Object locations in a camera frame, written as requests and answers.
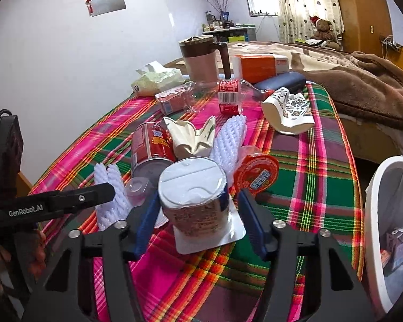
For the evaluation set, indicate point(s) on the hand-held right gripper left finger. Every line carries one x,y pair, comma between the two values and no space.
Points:
144,223

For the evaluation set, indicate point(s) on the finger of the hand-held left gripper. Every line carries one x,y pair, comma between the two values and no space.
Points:
84,198

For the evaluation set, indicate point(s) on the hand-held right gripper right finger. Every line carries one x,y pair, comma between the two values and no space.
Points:
253,223

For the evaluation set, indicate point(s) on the white foil-lid yogurt cup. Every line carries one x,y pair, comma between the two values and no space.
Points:
193,194

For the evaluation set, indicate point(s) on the white paper bag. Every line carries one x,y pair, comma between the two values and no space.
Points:
191,137

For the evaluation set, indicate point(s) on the printed paper cup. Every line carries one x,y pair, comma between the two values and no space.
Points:
288,114

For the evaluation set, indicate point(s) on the pink drink carton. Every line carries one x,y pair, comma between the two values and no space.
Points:
168,102

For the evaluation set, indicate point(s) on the white trash bin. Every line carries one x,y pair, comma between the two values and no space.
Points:
376,241

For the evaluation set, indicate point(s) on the person's left hand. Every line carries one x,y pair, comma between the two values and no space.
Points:
40,246

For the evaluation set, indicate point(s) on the small clear plastic cup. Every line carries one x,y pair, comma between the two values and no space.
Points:
139,189

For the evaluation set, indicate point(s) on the red-lid jelly cup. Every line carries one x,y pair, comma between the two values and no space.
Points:
257,172

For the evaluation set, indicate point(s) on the plaid cloth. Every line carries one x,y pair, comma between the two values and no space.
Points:
309,181

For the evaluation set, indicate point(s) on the red drink can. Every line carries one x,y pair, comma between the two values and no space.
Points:
151,147

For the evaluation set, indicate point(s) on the clear bottle with red label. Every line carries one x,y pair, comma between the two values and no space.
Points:
228,95

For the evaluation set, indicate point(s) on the pale yellow tissue pack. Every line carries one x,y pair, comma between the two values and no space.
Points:
156,80

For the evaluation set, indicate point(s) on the navy glasses case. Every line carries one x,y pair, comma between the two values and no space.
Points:
282,82

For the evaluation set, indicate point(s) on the lavender drink carton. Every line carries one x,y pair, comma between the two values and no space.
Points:
397,248

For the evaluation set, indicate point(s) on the orange and white box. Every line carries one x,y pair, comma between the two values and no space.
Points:
258,67

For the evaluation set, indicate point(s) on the brown paper coffee cup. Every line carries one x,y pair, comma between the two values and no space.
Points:
199,60

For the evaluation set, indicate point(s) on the red hanging ornament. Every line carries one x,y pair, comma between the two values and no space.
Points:
88,5

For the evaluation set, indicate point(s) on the brown plush blanket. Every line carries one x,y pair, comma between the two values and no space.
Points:
366,80

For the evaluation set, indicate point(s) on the cluttered desk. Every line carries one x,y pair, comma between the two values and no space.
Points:
228,33

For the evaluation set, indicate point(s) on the brown teddy bear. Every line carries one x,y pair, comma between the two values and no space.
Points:
325,32

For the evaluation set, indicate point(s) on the small window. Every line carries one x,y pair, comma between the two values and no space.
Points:
261,1

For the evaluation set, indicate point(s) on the dried flower branches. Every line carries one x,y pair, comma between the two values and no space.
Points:
221,0

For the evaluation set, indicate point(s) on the white power strip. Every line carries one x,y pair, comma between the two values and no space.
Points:
389,43

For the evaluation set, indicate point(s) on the heart-patterned curtain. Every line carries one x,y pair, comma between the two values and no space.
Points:
305,3

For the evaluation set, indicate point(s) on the wooden wardrobe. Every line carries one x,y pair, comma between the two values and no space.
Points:
359,10

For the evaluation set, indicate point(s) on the blue picture frame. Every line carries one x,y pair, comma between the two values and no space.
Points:
225,16

